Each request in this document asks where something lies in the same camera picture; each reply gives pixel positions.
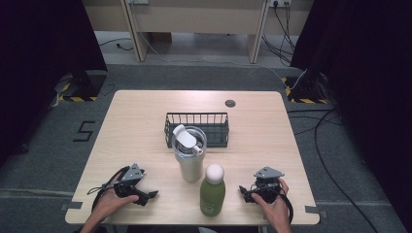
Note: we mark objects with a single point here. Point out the person's right hand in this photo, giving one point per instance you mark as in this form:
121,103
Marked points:
277,210

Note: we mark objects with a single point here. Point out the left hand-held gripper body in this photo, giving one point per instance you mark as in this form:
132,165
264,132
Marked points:
132,174

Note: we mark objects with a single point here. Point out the white wall socket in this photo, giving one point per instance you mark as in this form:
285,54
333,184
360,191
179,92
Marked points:
280,2

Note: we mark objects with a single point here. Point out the cream tumbler with white lid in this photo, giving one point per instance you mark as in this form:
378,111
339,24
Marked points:
191,165

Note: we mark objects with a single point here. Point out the grey tape strip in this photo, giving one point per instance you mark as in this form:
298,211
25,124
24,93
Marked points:
315,210
73,205

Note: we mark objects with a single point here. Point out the dark curtain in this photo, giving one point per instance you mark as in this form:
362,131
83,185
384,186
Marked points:
42,64
369,81

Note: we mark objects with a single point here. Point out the grey round table grommet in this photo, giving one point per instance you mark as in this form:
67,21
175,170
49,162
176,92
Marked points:
230,103

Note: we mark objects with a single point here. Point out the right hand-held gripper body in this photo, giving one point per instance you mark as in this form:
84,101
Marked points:
267,184

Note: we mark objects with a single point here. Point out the green bottle with white cap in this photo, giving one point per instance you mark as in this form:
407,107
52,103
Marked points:
212,197

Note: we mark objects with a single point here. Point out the black stand base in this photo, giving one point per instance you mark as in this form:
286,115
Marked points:
89,82
306,89

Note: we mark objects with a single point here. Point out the beige wooden desk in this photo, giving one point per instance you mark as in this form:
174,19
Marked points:
197,19

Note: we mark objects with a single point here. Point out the person's left hand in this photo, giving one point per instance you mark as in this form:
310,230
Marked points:
110,204

